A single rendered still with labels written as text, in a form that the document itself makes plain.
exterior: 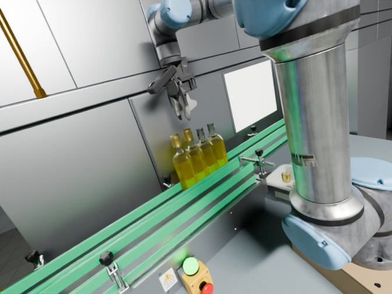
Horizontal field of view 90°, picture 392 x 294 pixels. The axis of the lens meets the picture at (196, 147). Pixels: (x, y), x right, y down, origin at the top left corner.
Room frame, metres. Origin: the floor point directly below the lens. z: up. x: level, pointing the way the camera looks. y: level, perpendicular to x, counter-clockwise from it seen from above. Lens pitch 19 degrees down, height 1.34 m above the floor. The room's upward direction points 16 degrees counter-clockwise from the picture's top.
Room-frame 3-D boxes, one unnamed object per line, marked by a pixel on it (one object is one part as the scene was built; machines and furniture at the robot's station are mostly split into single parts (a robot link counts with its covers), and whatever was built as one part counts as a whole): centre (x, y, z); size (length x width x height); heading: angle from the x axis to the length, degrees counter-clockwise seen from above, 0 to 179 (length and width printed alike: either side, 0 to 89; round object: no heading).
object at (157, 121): (1.01, -0.20, 1.15); 0.90 x 0.03 x 0.34; 122
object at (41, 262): (0.48, 0.53, 0.94); 0.07 x 0.04 x 0.13; 32
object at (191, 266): (0.43, 0.11, 0.84); 0.04 x 0.04 x 0.03
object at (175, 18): (0.65, -0.05, 1.51); 0.11 x 0.11 x 0.08; 21
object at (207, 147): (0.75, -0.03, 0.99); 0.06 x 0.06 x 0.21; 33
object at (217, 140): (0.78, -0.08, 0.99); 0.06 x 0.06 x 0.21; 32
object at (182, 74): (0.74, -0.01, 1.35); 0.09 x 0.08 x 0.12; 123
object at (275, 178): (0.70, -0.37, 0.80); 0.22 x 0.17 x 0.09; 32
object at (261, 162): (0.72, -0.22, 0.95); 0.17 x 0.03 x 0.12; 32
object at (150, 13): (0.73, 0.00, 1.51); 0.09 x 0.08 x 0.11; 21
